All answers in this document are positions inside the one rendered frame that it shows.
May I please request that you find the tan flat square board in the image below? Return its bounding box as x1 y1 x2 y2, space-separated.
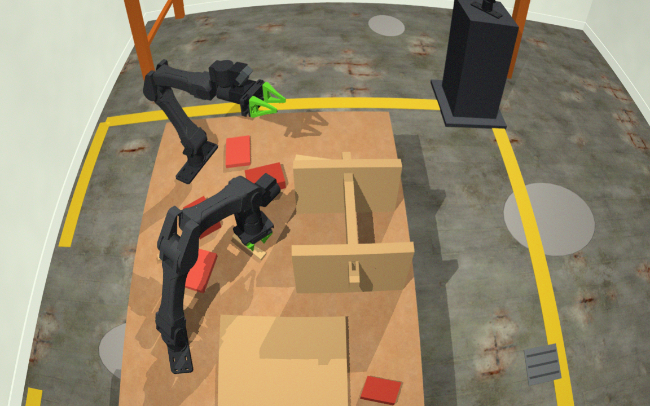
218 315 348 406

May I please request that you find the tan wooden rail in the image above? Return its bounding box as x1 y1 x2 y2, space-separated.
342 152 359 290

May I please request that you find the tan wooden board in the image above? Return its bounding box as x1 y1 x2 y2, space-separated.
293 159 402 214
292 242 414 293

